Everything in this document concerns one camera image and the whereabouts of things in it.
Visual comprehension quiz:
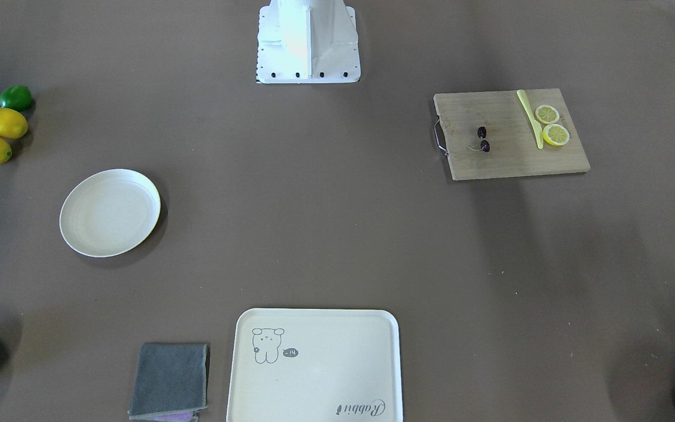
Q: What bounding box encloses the wooden cutting board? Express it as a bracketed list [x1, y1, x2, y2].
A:
[433, 88, 591, 181]

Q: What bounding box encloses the lemon slice upper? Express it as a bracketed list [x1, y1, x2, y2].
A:
[534, 104, 560, 125]

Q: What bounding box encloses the cream rectangular tray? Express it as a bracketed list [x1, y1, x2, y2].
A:
[227, 309, 404, 421]

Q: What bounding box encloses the grey folded cloth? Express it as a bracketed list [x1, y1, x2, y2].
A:
[128, 343, 209, 421]

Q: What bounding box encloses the lemon slice lower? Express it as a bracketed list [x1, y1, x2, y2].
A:
[541, 124, 571, 147]

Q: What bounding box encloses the yellow lemon upper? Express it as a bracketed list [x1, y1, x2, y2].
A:
[0, 107, 29, 141]

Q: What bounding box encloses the lemon slice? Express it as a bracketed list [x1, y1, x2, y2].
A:
[534, 104, 560, 125]
[541, 124, 571, 147]

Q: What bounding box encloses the cream round plate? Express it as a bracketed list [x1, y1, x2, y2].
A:
[59, 169, 161, 257]

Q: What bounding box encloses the green lime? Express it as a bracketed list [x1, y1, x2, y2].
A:
[0, 85, 34, 111]

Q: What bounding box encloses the yellow-green plastic knife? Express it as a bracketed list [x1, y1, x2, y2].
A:
[516, 89, 544, 149]

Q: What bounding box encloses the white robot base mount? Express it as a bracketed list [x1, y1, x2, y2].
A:
[255, 1, 361, 84]

